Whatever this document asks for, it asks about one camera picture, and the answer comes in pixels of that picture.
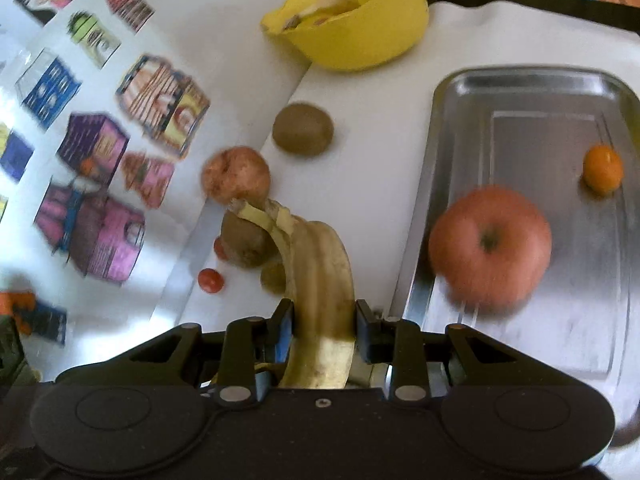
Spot small orange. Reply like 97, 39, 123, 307
582, 144, 625, 195

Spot small green fruit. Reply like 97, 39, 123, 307
260, 260, 289, 295

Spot yellow banana pair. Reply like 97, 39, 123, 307
229, 198, 357, 390

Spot orange fruit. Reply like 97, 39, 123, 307
428, 185, 554, 312

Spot brown kiwi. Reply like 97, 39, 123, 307
220, 209, 282, 269

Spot metal tray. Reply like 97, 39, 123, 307
390, 66, 640, 453

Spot house drawings wall poster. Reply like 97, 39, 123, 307
0, 0, 341, 376

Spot spotted small apple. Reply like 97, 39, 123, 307
201, 146, 272, 206

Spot green-brown kiwi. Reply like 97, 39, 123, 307
271, 103, 335, 157

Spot dark green object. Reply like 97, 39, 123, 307
0, 316, 42, 386

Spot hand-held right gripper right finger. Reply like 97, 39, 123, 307
354, 299, 523, 404

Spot pale banana pieces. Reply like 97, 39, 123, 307
282, 0, 362, 31

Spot yellow scalloped bowl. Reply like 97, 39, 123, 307
260, 0, 434, 72

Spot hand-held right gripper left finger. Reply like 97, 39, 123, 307
117, 299, 296, 407

